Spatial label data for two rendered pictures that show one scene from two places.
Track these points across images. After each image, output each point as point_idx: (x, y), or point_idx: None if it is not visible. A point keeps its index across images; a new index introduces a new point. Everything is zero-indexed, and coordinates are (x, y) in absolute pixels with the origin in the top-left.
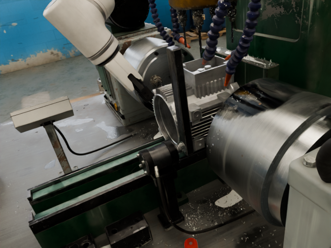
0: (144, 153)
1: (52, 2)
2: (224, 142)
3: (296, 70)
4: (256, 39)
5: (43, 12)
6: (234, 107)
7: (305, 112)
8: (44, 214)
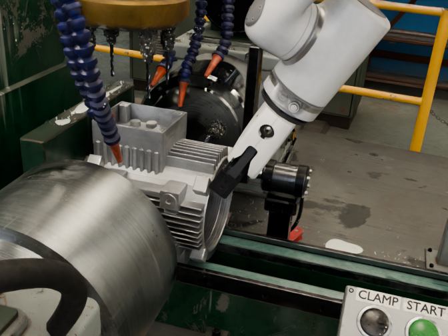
0: (305, 165)
1: (373, 4)
2: (258, 108)
3: (73, 99)
4: (23, 93)
5: (389, 21)
6: (237, 84)
7: (232, 57)
8: (439, 285)
